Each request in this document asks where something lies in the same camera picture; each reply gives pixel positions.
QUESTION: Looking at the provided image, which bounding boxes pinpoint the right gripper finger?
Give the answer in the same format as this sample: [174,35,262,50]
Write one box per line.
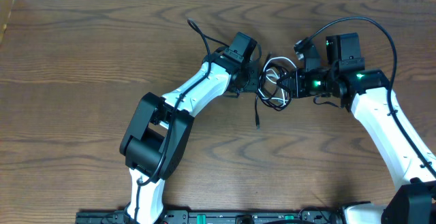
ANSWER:
[279,82,297,98]
[277,71,297,84]

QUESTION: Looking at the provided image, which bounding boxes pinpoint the white usb cable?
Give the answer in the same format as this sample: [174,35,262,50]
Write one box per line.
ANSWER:
[257,56,298,105]

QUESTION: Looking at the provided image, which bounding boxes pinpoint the black usb cable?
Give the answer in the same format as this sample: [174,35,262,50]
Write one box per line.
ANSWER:
[253,52,294,130]

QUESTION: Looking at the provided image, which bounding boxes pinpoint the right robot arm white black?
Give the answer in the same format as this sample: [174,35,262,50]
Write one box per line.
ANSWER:
[277,33,435,223]

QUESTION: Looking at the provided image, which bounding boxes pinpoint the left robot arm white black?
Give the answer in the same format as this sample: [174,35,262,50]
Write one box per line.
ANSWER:
[119,32,261,223]

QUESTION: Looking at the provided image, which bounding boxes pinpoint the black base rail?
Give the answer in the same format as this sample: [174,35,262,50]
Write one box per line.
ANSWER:
[74,208,344,224]

